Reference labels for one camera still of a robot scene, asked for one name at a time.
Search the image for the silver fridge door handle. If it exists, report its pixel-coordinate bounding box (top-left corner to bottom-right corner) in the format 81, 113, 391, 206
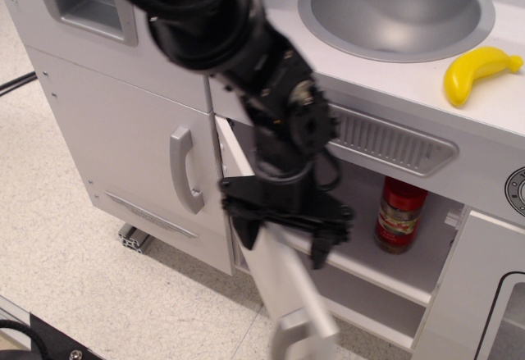
169, 126, 204, 215

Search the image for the silver fridge emblem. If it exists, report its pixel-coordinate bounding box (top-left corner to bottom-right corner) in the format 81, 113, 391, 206
105, 191, 199, 239

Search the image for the white toy fridge cabinet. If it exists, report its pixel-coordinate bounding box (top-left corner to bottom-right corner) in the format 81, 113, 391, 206
6, 0, 234, 273

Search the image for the red spice jar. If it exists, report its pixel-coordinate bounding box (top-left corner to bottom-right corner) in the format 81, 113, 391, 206
375, 176, 428, 254

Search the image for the white oven door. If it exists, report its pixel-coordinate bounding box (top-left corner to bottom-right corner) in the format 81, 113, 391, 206
413, 211, 524, 359

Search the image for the grey vent panel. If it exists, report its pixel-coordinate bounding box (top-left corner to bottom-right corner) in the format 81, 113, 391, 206
331, 105, 459, 177

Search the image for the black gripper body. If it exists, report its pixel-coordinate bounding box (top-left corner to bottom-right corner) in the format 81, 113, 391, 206
219, 175, 354, 235

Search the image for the white cabinet door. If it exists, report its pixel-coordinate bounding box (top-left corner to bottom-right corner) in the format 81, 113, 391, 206
215, 116, 341, 349

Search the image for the black round oven dial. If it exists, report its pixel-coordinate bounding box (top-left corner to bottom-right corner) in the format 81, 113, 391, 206
504, 167, 525, 216

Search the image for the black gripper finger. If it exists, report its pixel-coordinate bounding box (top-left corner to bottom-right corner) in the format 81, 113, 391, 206
231, 216, 263, 250
310, 229, 343, 270

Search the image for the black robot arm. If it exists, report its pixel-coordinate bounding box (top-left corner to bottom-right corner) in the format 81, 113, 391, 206
128, 0, 354, 269

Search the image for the silver cabinet door handle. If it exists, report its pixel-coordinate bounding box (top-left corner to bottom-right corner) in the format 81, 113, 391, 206
269, 308, 340, 360

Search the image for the black floor cable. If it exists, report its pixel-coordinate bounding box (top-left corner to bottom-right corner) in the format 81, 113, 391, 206
0, 71, 37, 97

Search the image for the aluminium extrusion rail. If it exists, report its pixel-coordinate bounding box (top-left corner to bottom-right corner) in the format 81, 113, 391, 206
118, 223, 153, 254

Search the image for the yellow toy banana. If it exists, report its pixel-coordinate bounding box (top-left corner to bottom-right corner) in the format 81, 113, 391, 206
443, 47, 524, 107

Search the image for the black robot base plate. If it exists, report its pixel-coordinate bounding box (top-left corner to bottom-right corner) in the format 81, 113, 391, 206
0, 312, 103, 360

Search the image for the aluminium base frame rail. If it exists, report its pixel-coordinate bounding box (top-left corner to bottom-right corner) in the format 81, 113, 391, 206
1, 296, 31, 349

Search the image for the grey recessed dispenser panel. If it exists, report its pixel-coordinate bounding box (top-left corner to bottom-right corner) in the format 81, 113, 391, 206
43, 0, 138, 47

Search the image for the silver toy sink basin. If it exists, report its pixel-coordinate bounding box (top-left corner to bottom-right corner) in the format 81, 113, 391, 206
298, 0, 495, 63

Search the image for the white toy kitchen counter unit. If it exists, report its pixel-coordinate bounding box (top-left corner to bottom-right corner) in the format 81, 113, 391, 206
263, 0, 524, 356

